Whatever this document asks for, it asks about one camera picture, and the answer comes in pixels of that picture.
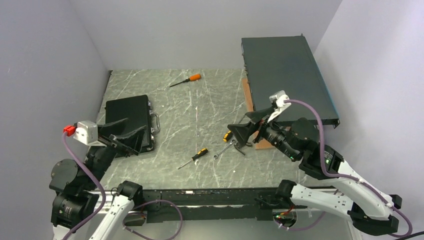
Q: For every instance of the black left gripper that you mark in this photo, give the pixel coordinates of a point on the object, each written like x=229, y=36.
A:
x=133, y=141

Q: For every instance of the black yellow long screwdriver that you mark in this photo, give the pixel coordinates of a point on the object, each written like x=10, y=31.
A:
x=227, y=137

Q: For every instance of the dark grey rack unit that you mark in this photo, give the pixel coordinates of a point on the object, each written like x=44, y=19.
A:
x=286, y=63

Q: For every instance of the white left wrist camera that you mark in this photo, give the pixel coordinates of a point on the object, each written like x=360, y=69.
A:
x=85, y=132

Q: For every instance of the orange handled screwdriver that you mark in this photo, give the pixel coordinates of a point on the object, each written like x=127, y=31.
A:
x=192, y=78

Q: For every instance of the black poker chip case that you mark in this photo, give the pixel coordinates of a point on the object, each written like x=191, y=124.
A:
x=139, y=112

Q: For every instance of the black yellow short screwdriver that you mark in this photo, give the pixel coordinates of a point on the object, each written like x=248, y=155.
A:
x=195, y=158

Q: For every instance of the dark metal clamp tool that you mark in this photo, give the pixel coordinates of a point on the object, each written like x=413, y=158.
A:
x=239, y=147

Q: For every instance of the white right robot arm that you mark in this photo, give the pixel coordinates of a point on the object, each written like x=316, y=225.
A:
x=368, y=209

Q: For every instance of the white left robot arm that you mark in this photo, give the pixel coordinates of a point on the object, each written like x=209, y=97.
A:
x=76, y=181

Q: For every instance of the silver ratchet wrench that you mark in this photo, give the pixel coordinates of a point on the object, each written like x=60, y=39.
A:
x=230, y=144

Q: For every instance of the wooden board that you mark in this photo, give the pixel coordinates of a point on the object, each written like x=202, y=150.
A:
x=263, y=144

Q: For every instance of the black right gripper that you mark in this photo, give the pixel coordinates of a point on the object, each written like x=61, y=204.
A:
x=242, y=132

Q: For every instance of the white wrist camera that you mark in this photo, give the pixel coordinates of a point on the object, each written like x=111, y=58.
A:
x=278, y=103
x=85, y=132

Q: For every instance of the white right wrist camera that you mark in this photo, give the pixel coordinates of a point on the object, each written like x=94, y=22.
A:
x=278, y=103

